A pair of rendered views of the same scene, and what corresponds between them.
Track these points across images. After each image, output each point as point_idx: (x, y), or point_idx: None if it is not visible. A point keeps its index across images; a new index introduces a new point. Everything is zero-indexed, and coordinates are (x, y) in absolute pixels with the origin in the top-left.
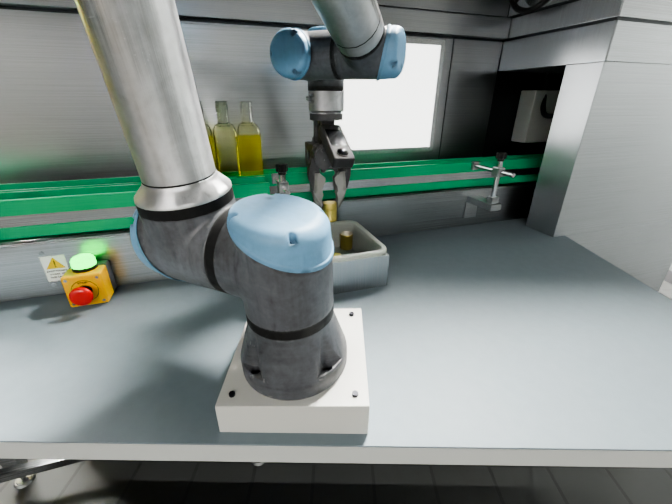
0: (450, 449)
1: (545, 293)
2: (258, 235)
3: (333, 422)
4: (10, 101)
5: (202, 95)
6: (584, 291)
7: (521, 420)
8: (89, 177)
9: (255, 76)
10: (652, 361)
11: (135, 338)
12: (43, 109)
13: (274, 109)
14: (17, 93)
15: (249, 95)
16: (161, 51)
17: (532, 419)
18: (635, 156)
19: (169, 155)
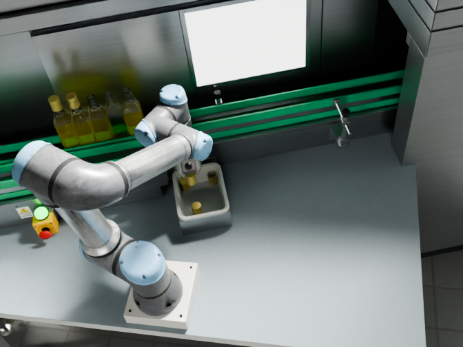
0: (220, 339)
1: (337, 242)
2: (130, 275)
3: (172, 324)
4: None
5: (93, 69)
6: (366, 242)
7: (258, 330)
8: (19, 124)
9: (132, 49)
10: (353, 303)
11: (80, 264)
12: None
13: (151, 67)
14: None
15: (129, 62)
16: (88, 222)
17: (264, 330)
18: None
19: (94, 242)
